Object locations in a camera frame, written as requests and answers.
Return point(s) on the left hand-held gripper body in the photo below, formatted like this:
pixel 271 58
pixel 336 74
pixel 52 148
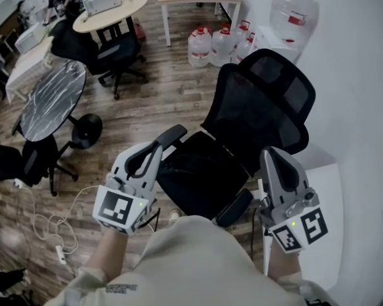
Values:
pixel 118 207

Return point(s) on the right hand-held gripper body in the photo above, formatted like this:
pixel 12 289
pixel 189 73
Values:
pixel 293 228

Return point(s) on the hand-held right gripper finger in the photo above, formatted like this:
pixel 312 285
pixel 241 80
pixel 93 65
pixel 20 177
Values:
pixel 271 177
pixel 298 177

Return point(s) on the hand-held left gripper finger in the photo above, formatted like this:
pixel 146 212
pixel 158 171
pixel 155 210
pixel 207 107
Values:
pixel 121 164
pixel 154 171

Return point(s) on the black mesh chair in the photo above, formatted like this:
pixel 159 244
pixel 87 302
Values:
pixel 258 107

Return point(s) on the person's left forearm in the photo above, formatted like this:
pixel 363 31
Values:
pixel 107 253

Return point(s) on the person's right forearm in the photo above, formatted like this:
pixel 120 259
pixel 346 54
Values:
pixel 284 263

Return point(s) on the black office chair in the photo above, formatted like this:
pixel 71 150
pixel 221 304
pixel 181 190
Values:
pixel 35 161
pixel 70 46
pixel 118 53

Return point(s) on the person's shoe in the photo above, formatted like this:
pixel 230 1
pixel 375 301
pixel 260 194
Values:
pixel 175 217

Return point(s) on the white power strip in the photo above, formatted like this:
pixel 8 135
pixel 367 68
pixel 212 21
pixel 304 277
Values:
pixel 61 254

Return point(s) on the round marble table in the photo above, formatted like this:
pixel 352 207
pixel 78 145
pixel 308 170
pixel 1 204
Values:
pixel 51 100

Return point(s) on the person's light shirt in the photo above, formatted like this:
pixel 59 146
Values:
pixel 194 266

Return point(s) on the white charger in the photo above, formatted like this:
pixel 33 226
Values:
pixel 18 183

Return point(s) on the white water dispenser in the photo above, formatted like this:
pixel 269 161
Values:
pixel 274 46

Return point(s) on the black bag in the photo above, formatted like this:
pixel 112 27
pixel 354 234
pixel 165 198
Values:
pixel 3 276

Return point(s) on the white cloth covered table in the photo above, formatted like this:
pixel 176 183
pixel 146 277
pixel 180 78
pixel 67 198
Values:
pixel 25 69

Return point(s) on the red bag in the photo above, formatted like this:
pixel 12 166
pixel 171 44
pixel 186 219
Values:
pixel 140 30

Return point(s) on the round wooden table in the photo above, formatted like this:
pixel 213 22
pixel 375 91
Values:
pixel 115 14

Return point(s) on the clear dispenser water bottle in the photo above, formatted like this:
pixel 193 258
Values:
pixel 293 8

